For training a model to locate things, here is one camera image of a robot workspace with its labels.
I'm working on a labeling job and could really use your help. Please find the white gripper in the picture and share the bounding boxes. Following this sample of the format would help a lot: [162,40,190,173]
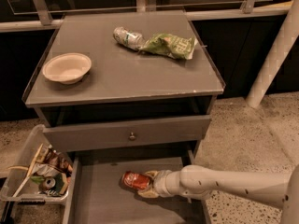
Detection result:
[137,170,180,199]

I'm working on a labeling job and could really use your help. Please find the red coke can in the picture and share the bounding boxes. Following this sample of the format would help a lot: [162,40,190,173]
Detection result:
[121,171,152,190]

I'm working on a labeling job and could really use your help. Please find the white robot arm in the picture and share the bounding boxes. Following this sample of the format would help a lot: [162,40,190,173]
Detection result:
[138,165,299,224]

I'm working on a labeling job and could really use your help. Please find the round metal drawer knob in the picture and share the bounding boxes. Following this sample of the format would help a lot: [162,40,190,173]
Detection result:
[129,133,136,141]

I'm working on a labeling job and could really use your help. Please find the closed top grey drawer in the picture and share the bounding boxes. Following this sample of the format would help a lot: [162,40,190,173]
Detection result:
[44,115,211,152]

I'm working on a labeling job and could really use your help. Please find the open middle grey drawer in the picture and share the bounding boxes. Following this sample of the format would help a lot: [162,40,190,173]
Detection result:
[63,147,210,224]

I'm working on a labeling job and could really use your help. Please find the grey drawer cabinet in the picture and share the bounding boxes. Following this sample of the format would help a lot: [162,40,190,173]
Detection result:
[21,10,226,224]

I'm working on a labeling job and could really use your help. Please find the small can in bin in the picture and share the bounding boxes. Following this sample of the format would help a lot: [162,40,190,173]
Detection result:
[39,177,56,191]

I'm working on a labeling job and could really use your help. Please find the snack bags in bin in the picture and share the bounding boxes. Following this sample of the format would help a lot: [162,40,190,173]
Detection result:
[7,143,74,198]

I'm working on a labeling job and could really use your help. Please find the clear plastic bin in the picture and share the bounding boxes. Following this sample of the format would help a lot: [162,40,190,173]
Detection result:
[1,125,73,203]

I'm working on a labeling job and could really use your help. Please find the green chip bag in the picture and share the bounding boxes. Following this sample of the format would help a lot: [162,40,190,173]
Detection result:
[140,34,198,60]

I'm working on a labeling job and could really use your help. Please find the white paper bowl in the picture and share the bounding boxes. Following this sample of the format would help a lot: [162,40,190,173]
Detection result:
[42,53,92,84]

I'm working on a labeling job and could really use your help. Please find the metal railing with glass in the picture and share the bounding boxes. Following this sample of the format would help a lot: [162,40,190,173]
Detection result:
[0,0,293,33]

